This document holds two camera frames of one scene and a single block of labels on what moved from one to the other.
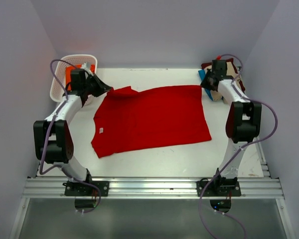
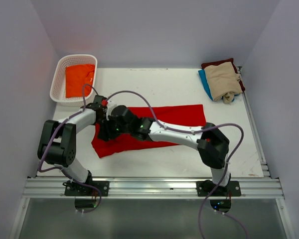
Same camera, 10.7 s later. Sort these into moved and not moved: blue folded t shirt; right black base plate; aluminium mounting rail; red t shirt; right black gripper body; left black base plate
Moved: right black gripper body; red t shirt
Not moved: left black base plate; blue folded t shirt; right black base plate; aluminium mounting rail
